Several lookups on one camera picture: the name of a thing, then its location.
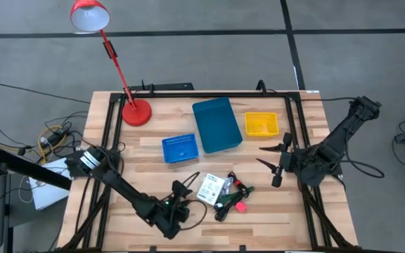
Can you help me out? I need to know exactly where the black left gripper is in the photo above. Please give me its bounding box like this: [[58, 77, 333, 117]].
[[167, 180, 193, 228]]

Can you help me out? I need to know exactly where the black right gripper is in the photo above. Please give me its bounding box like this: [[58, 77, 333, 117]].
[[255, 132, 301, 188]]

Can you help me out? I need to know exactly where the white printed product box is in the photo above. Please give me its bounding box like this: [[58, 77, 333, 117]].
[[195, 172, 227, 207]]

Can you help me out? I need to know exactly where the white cable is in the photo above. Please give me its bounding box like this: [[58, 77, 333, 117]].
[[219, 176, 235, 195]]

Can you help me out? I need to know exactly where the black cable with red tie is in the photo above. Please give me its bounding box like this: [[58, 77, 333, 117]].
[[227, 171, 251, 197]]

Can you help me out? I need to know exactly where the yellow plastic bin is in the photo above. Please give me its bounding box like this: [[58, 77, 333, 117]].
[[243, 111, 280, 138]]

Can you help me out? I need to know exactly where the teal plastic bin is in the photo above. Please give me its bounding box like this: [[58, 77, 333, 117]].
[[191, 96, 244, 154]]

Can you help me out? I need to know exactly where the blue slotted plastic basket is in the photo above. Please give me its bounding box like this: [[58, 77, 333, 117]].
[[161, 133, 200, 164]]

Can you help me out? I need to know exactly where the red desk lamp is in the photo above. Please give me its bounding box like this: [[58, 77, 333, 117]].
[[70, 0, 153, 127]]

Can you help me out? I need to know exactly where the long black bar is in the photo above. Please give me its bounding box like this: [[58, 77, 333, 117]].
[[129, 82, 195, 91]]

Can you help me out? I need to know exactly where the black power strip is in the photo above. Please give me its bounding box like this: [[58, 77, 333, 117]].
[[46, 129, 72, 145]]

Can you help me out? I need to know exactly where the black side desk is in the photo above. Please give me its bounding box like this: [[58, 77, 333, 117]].
[[0, 145, 72, 253]]

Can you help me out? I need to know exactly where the thin black feed cable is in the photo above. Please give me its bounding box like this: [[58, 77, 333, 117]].
[[299, 96, 360, 103]]

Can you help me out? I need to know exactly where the black aluminium table frame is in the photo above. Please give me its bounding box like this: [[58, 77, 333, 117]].
[[60, 89, 356, 253]]

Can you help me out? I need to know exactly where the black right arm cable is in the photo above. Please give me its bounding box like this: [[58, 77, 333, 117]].
[[342, 129, 386, 180]]

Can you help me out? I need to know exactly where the yellow floor cable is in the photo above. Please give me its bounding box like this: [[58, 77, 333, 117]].
[[37, 124, 68, 164]]

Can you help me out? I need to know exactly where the long thin floor cable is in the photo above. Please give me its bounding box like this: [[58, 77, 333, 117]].
[[0, 83, 91, 105]]

